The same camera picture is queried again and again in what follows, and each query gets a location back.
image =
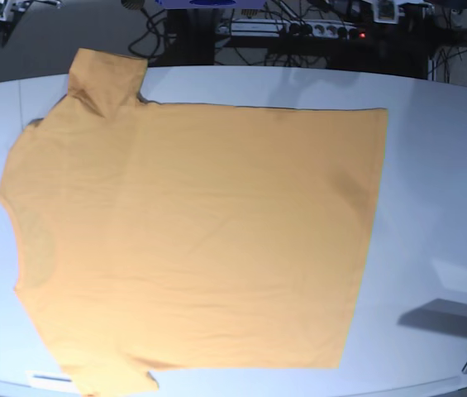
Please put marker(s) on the white power strip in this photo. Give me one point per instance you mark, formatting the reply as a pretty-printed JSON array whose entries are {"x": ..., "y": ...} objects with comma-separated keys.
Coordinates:
[{"x": 320, "y": 29}]

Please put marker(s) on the white label strip on table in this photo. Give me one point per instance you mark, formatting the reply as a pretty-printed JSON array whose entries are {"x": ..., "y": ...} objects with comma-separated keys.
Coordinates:
[{"x": 50, "y": 381}]

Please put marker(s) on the orange yellow T-shirt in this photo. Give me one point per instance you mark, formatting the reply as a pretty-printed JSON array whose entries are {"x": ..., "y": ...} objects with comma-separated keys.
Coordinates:
[{"x": 165, "y": 236}]

